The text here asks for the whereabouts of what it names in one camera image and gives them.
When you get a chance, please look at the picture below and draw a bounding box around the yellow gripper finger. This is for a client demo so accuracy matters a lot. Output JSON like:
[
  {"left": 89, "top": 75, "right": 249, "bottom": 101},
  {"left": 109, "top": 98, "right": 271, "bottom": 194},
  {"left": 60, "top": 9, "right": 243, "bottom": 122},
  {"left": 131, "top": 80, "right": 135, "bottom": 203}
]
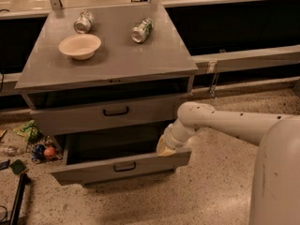
[{"left": 157, "top": 144, "right": 176, "bottom": 157}]

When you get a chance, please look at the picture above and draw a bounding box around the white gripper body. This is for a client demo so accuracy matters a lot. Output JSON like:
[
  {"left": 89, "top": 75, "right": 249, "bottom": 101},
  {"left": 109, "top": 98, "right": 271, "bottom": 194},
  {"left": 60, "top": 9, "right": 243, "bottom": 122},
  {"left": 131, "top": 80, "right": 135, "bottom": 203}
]
[{"left": 157, "top": 124, "right": 191, "bottom": 151}]

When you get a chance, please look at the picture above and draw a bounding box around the grey drawer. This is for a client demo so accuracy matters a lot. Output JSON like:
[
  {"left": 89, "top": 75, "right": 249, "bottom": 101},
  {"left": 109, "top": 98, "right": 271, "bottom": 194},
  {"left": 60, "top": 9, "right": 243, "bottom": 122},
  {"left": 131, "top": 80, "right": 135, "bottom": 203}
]
[
  {"left": 31, "top": 95, "right": 188, "bottom": 135},
  {"left": 52, "top": 130, "right": 191, "bottom": 186}
]

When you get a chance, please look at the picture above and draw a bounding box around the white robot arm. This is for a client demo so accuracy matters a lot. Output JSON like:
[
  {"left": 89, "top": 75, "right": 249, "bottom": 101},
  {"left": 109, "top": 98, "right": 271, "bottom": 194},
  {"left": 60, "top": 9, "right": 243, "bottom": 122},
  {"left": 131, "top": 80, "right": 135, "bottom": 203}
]
[{"left": 157, "top": 102, "right": 300, "bottom": 225}]

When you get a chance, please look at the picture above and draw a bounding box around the grey drawer cabinet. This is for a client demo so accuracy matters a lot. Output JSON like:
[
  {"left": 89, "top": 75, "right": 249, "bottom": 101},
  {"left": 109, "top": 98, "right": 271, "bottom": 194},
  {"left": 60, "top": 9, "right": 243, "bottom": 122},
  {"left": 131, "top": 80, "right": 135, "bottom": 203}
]
[{"left": 14, "top": 3, "right": 199, "bottom": 188}]

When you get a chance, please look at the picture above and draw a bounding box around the grey top drawer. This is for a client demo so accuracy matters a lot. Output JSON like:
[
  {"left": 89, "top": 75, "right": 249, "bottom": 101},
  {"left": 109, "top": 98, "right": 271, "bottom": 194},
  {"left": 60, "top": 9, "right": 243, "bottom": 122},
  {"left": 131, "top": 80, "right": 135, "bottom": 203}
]
[{"left": 31, "top": 95, "right": 188, "bottom": 135}]

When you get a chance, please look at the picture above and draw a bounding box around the orange ball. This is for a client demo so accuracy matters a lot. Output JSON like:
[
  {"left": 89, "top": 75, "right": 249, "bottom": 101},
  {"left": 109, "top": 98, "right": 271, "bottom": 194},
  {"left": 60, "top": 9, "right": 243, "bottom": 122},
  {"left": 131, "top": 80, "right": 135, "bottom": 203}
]
[{"left": 44, "top": 146, "right": 56, "bottom": 160}]

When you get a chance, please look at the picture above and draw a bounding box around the grey metal railing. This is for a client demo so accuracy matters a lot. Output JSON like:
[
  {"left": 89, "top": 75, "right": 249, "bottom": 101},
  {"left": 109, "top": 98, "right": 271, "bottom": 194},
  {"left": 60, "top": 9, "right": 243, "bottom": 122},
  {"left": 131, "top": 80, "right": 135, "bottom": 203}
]
[{"left": 192, "top": 45, "right": 300, "bottom": 75}]

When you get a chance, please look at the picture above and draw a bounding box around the green soda can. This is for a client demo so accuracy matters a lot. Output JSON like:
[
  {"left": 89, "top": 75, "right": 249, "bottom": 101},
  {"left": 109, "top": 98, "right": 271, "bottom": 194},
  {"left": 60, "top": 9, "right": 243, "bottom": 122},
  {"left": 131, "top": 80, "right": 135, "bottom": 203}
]
[{"left": 131, "top": 18, "right": 154, "bottom": 43}]

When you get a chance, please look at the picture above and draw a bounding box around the blue can on floor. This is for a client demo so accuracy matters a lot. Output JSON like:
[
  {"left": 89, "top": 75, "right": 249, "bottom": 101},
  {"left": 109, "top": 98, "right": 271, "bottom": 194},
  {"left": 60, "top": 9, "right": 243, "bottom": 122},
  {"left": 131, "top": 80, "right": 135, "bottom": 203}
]
[{"left": 32, "top": 144, "right": 45, "bottom": 164}]

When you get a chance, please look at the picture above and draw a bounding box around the green chip bag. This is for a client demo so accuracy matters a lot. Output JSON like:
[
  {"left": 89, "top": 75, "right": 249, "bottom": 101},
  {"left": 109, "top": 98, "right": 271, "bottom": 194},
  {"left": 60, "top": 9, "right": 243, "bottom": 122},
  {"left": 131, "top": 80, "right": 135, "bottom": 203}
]
[{"left": 13, "top": 120, "right": 42, "bottom": 143}]

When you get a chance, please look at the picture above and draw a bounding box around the black stand leg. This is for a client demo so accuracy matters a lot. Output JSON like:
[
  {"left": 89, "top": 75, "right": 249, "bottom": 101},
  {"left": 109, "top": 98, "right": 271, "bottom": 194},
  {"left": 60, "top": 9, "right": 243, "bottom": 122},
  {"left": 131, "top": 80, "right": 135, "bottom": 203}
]
[{"left": 8, "top": 173, "right": 30, "bottom": 225}]

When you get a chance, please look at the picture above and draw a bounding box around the silver crushed can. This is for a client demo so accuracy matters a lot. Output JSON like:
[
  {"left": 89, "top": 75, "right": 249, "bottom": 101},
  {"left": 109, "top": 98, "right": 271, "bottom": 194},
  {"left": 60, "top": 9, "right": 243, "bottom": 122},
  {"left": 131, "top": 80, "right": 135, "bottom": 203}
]
[{"left": 73, "top": 10, "right": 94, "bottom": 34}]

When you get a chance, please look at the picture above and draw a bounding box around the green sponge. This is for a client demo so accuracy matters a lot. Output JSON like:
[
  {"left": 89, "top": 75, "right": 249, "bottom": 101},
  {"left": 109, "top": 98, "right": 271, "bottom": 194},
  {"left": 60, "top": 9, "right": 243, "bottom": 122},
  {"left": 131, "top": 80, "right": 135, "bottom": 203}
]
[{"left": 9, "top": 159, "right": 27, "bottom": 175}]

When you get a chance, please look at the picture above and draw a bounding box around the clear plastic bottle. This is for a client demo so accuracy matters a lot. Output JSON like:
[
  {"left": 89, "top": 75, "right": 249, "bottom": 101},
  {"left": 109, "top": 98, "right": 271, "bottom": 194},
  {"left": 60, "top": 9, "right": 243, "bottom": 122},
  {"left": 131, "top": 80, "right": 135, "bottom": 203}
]
[{"left": 0, "top": 146, "right": 23, "bottom": 157}]

